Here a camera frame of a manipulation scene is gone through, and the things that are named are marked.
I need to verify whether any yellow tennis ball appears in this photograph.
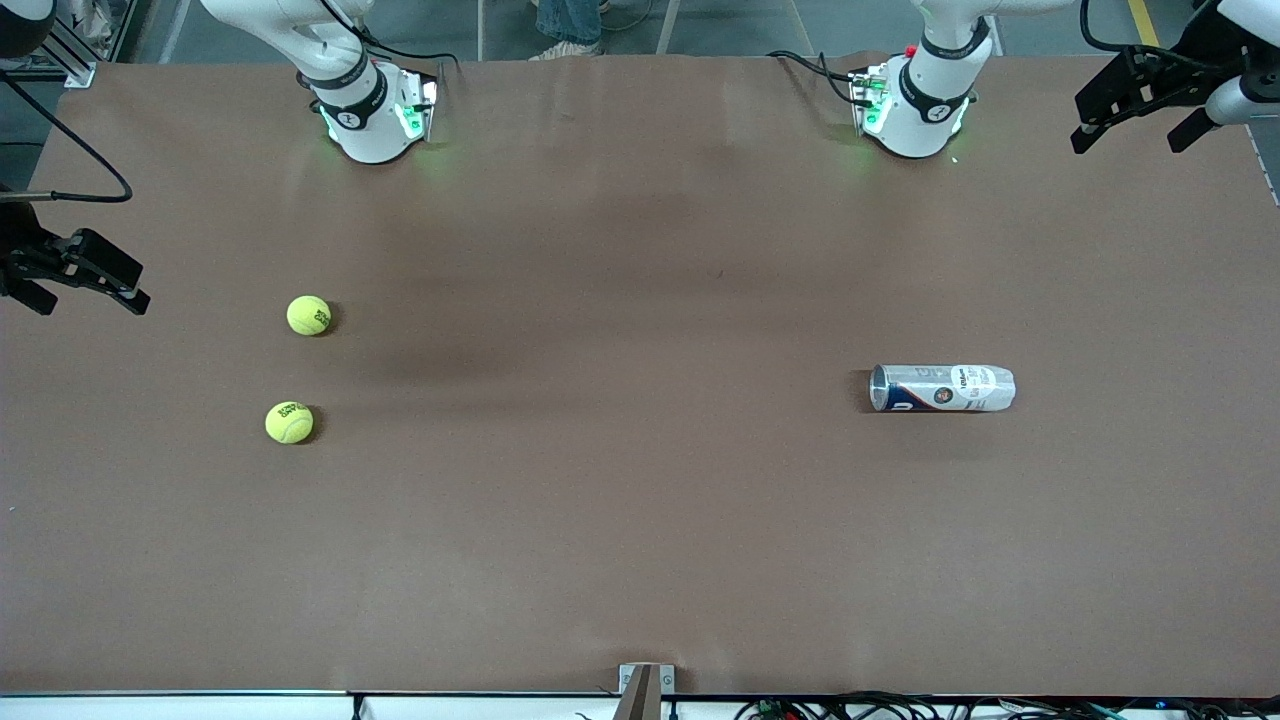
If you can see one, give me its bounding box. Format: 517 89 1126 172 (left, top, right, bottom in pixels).
264 400 315 446
286 294 333 338

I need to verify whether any clear tennis ball can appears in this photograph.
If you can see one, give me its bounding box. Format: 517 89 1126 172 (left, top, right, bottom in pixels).
868 363 1018 414

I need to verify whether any person leg in blue jeans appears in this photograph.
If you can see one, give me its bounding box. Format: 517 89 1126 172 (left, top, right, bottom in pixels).
535 0 603 46

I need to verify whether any brown paper table cover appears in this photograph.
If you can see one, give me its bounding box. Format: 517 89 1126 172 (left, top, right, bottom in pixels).
0 52 1280 698

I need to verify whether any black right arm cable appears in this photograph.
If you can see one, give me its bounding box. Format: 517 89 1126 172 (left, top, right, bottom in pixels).
0 70 135 205

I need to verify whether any aluminium frame profile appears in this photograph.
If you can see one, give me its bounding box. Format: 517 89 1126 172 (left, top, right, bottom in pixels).
40 15 97 89

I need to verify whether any black left base cable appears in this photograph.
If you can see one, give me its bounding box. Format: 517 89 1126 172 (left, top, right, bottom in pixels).
768 50 863 107

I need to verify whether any black base cable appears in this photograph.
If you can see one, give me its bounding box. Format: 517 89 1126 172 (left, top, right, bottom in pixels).
318 0 463 81
768 50 863 107

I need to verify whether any black right base cable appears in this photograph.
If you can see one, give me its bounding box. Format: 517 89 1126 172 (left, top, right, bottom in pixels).
318 0 463 81

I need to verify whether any white table edge rail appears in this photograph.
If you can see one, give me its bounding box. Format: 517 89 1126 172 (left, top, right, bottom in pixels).
0 690 1280 720

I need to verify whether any black cable bundle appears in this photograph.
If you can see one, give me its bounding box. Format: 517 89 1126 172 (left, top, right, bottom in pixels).
735 690 1280 720

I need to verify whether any grey metal bracket plate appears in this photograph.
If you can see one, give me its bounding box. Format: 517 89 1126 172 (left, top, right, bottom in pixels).
618 663 676 697

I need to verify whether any brown camera mount post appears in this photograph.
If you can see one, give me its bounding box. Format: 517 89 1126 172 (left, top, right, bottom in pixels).
612 666 663 720

